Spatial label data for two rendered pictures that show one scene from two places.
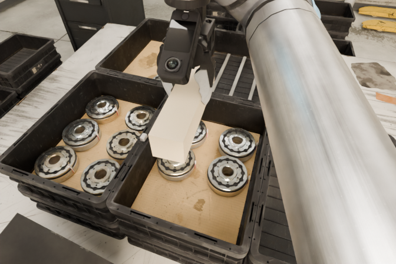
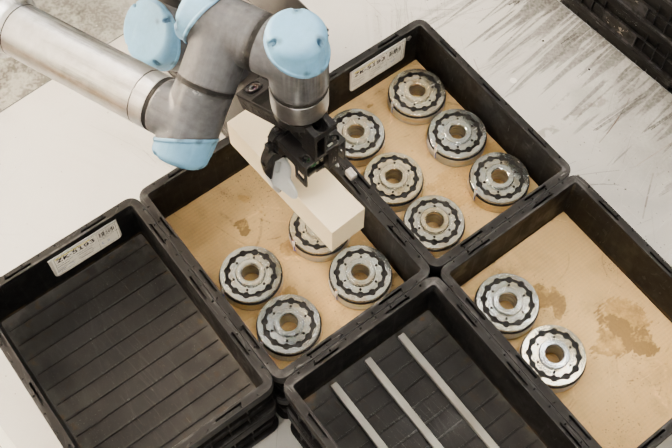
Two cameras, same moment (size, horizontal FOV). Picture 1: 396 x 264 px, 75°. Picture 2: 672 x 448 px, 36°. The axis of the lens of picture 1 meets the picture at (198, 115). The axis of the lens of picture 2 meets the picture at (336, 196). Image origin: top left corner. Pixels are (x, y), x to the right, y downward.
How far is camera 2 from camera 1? 1.40 m
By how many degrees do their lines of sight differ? 64
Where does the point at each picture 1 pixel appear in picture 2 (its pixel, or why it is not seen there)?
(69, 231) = not seen: hidden behind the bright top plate
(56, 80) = not seen: outside the picture
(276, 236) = (144, 282)
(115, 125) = (455, 191)
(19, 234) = not seen: hidden behind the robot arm
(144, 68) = (601, 303)
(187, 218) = (236, 205)
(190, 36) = (264, 104)
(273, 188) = (194, 328)
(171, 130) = (249, 120)
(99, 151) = (413, 152)
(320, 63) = (93, 53)
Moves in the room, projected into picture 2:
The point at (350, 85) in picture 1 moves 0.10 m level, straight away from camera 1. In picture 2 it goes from (74, 56) to (91, 118)
